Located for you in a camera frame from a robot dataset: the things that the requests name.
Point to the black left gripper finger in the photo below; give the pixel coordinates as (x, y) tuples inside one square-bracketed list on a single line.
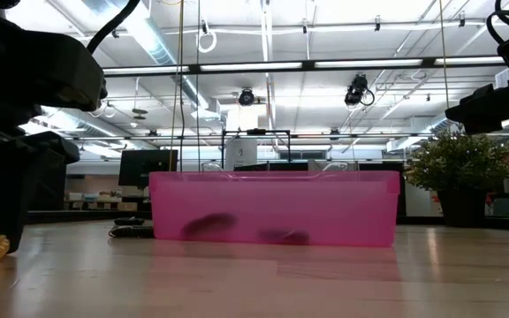
[(11, 212)]

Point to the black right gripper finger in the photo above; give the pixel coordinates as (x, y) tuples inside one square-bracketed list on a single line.
[(480, 110)]

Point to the black cabinet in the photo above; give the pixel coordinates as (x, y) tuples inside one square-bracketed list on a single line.
[(51, 185)]

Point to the green artificial plant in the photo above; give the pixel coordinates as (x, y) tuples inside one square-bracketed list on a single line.
[(462, 163)]

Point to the black plant pot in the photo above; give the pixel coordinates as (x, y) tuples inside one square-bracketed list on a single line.
[(462, 207)]

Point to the black computer monitor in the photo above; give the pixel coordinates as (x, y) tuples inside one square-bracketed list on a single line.
[(147, 167)]

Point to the black beam with light strips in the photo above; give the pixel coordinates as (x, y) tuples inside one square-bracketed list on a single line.
[(307, 65)]

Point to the pink translucent plastic bin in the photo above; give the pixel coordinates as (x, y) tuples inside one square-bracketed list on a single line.
[(281, 199)]

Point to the black aluminium table frame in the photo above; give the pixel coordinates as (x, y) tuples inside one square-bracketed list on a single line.
[(86, 215)]

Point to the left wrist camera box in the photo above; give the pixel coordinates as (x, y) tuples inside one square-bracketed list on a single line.
[(38, 66)]

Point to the black overhead camera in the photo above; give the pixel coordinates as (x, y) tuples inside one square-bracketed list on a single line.
[(355, 90)]

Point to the round black ceiling camera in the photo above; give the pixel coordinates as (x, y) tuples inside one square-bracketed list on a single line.
[(246, 97)]

